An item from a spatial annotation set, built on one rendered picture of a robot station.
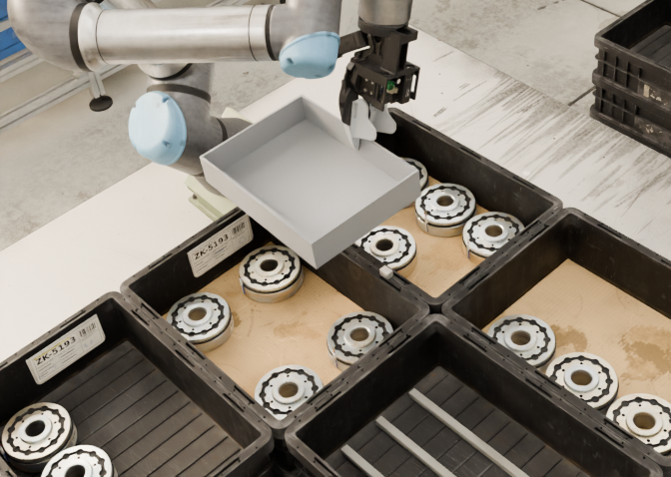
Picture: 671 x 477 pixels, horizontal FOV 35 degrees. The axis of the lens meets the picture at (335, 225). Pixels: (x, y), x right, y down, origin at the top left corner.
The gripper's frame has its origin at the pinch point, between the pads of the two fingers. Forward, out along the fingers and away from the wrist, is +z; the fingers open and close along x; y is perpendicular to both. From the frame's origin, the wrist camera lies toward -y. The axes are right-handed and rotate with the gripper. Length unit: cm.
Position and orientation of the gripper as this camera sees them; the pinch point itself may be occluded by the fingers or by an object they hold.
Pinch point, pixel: (357, 139)
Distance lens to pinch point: 162.7
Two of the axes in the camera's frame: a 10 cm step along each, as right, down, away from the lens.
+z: -1.0, 8.4, 5.3
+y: 6.9, 4.4, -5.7
